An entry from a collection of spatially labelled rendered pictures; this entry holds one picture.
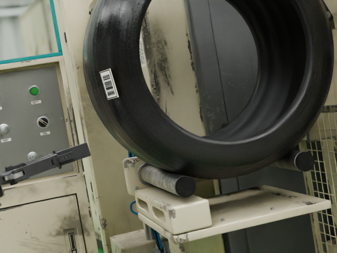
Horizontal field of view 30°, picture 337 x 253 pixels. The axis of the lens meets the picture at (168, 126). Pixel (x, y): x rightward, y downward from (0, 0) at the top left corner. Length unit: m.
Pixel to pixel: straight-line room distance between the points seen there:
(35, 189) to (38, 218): 0.09
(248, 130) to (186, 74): 0.23
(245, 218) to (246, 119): 0.35
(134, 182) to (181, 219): 0.35
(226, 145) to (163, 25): 0.49
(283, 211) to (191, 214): 0.21
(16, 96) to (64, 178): 0.29
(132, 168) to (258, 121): 0.35
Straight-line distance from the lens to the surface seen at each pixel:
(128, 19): 1.30
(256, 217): 1.39
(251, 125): 1.64
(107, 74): 1.29
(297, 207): 1.43
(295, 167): 1.43
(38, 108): 2.00
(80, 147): 1.38
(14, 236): 1.98
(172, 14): 1.72
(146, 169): 1.60
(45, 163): 1.34
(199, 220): 1.34
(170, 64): 1.70
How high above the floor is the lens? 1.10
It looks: 3 degrees down
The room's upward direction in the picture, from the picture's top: 10 degrees counter-clockwise
